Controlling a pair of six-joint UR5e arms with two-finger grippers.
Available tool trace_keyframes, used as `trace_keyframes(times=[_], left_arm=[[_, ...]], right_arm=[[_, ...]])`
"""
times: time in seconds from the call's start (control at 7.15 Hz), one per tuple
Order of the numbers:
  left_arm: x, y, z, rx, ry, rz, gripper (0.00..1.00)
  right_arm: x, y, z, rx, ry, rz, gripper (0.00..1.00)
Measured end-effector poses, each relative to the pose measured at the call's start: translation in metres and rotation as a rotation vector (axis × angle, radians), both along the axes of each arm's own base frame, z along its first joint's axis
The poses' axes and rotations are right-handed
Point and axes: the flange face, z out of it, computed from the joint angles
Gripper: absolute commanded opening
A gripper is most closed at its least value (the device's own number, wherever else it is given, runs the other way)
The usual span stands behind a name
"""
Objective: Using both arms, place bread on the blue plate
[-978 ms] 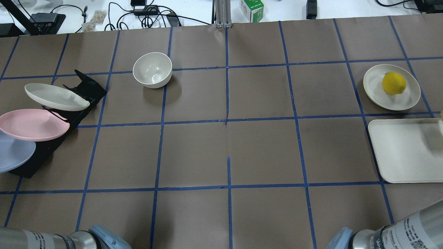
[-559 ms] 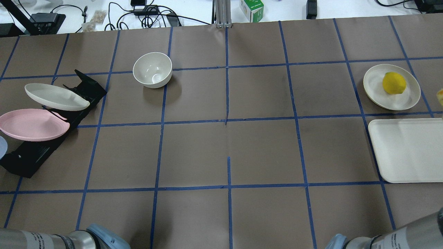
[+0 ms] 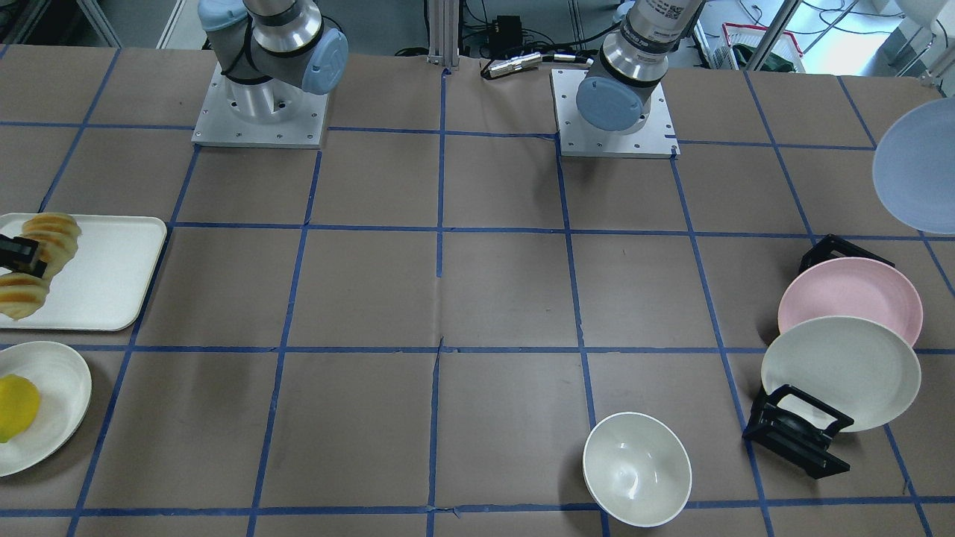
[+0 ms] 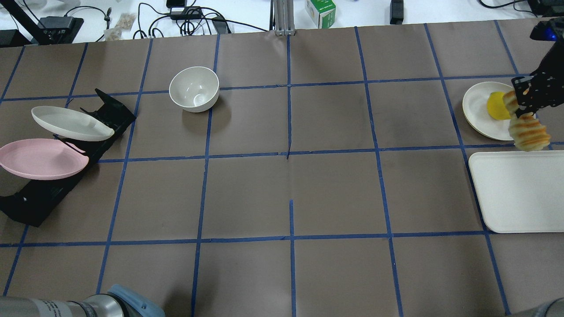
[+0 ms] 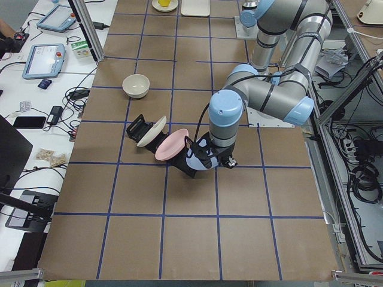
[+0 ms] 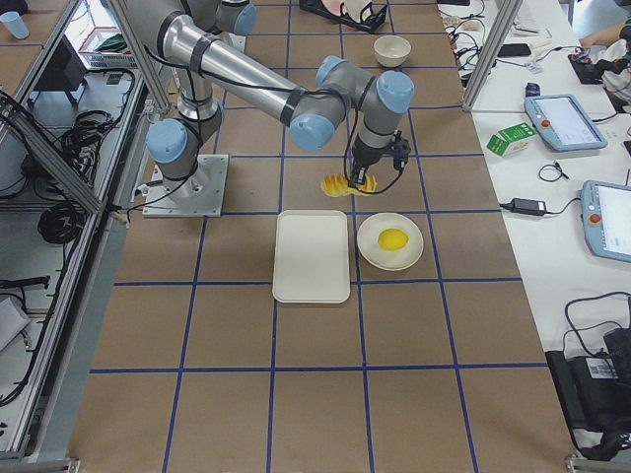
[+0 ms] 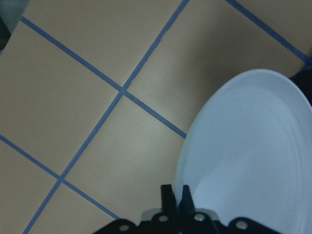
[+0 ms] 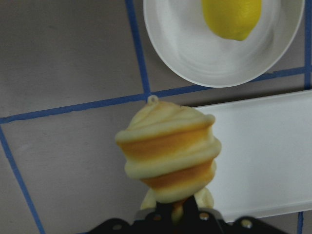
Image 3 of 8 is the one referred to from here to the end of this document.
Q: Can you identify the cream bowl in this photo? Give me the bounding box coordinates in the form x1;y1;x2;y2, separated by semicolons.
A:
582;412;693;528

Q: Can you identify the blue plate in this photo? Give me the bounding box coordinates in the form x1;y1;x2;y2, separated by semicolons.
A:
872;98;954;235

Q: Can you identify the cream tray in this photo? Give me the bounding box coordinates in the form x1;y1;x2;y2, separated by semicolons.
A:
1;215;167;332

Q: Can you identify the spiral bread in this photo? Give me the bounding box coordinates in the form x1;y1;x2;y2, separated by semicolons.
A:
1;212;82;321

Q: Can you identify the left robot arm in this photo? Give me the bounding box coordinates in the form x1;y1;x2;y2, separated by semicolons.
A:
575;1;703;134

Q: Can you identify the black plate rack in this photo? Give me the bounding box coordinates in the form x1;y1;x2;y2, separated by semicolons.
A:
742;234;896;480

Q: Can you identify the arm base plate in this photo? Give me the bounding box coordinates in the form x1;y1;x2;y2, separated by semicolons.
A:
551;70;681;159
192;64;330;149

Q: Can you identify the yellow lemon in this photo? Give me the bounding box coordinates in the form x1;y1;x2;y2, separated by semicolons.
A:
1;374;41;443

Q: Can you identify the white plate with lemon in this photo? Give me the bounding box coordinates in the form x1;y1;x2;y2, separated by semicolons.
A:
1;341;92;478

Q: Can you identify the aluminium frame post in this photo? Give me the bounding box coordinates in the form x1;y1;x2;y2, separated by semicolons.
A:
424;0;462;72

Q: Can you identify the pink plate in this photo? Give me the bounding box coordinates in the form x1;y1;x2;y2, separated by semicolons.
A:
777;257;924;346

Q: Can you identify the cream plate in rack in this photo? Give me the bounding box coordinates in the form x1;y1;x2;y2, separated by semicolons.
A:
760;315;922;433

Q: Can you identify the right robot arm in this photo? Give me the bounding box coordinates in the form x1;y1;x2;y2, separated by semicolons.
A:
2;1;348;272

